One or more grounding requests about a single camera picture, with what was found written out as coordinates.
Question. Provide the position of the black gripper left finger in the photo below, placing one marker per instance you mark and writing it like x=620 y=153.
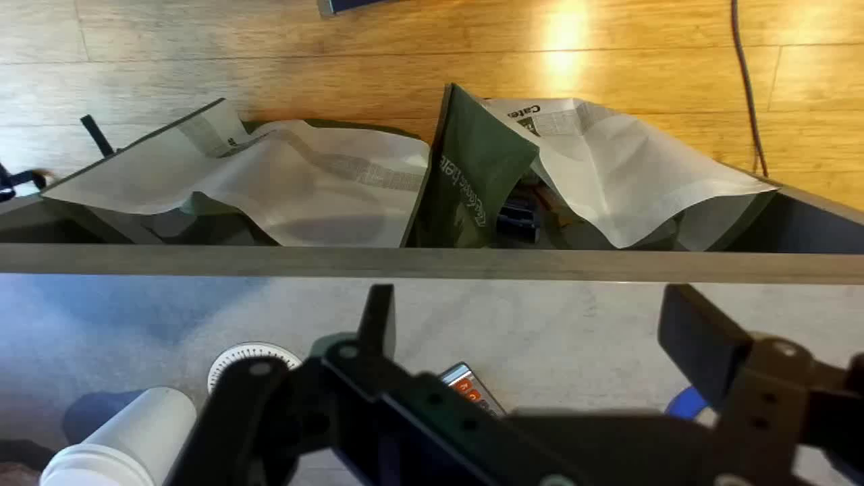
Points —
x=270 y=423

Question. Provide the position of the dark blue flat object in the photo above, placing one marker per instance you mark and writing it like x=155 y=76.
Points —
x=354 y=3

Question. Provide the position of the short black rod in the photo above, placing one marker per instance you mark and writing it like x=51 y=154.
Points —
x=96 y=137

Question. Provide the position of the dark grey storage bin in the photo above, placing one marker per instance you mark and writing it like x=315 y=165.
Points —
x=814 y=225

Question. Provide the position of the black clamp piece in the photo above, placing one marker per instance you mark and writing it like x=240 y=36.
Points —
x=16 y=179

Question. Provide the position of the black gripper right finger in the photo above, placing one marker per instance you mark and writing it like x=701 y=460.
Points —
x=772 y=407

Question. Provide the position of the dark green bag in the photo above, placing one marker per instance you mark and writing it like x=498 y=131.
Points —
x=472 y=164

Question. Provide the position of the white plastic bag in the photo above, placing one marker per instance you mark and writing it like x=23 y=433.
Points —
x=298 y=179
x=622 y=171

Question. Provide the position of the white plastic bottle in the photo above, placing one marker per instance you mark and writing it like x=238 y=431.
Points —
x=126 y=441

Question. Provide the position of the white ridged round lid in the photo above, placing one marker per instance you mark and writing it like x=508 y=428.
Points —
x=238 y=356

